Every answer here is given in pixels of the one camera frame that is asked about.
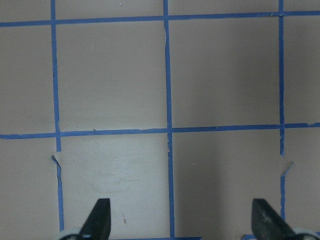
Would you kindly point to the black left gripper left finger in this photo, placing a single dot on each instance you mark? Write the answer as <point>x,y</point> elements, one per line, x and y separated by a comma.
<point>97,226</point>

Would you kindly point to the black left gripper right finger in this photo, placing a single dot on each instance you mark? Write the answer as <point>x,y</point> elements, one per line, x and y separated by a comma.
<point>266,224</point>

